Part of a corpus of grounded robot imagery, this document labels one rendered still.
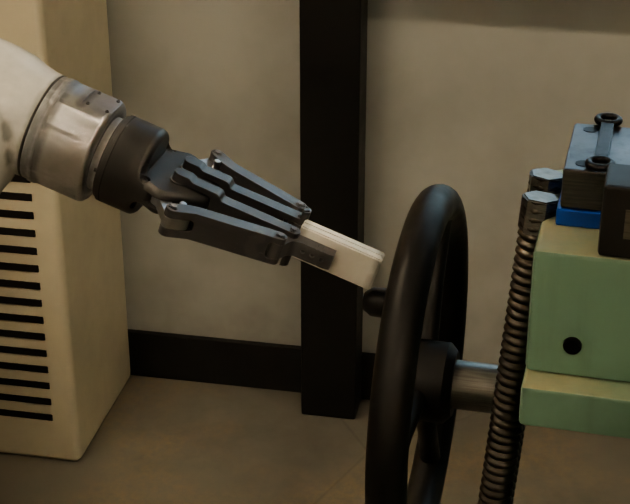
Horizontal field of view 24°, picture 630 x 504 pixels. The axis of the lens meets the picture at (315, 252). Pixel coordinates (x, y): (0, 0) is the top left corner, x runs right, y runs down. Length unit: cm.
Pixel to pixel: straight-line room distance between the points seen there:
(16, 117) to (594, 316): 49
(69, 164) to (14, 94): 7
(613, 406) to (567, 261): 10
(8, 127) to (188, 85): 125
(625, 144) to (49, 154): 45
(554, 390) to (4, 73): 50
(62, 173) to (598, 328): 45
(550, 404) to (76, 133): 44
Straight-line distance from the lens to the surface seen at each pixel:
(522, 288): 100
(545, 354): 97
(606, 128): 102
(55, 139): 116
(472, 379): 106
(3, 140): 117
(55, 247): 225
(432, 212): 100
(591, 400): 96
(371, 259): 116
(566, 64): 229
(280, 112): 238
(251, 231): 114
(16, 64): 119
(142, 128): 117
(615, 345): 96
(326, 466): 241
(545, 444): 249
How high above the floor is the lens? 137
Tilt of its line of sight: 26 degrees down
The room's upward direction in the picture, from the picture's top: straight up
